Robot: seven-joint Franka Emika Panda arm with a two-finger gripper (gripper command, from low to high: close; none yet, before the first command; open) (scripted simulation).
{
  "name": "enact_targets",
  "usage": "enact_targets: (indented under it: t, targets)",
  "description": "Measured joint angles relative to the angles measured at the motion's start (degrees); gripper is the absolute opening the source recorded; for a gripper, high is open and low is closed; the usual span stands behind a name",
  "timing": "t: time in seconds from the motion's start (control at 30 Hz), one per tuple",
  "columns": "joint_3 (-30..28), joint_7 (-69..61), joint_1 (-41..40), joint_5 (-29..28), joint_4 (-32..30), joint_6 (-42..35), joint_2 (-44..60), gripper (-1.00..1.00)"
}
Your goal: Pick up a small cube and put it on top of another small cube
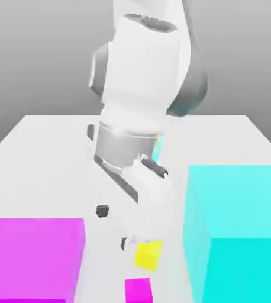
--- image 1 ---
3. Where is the small magenta cube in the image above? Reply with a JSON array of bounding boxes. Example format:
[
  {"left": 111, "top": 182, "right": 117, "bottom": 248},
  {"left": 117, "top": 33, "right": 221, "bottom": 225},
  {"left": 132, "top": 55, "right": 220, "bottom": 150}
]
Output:
[{"left": 124, "top": 277, "right": 154, "bottom": 303}]

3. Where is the small yellow cube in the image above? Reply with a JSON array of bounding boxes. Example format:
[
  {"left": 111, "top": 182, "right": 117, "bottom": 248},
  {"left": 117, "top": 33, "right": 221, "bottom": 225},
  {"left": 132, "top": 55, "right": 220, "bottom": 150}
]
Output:
[{"left": 135, "top": 240, "right": 163, "bottom": 272}]

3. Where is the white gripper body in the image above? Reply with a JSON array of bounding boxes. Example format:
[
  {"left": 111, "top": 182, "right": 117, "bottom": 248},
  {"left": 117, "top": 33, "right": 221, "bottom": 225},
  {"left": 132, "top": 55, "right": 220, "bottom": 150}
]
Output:
[{"left": 93, "top": 153, "right": 173, "bottom": 228}]

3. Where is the large cyan box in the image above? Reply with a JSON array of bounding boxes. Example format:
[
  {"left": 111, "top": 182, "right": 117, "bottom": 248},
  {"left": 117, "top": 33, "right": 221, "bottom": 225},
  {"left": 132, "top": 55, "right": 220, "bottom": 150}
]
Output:
[{"left": 182, "top": 163, "right": 271, "bottom": 303}]

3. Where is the large magenta box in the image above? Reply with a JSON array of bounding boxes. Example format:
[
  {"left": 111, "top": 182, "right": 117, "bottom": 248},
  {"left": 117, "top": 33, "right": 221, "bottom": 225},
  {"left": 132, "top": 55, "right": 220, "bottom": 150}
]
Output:
[{"left": 0, "top": 217, "right": 87, "bottom": 303}]

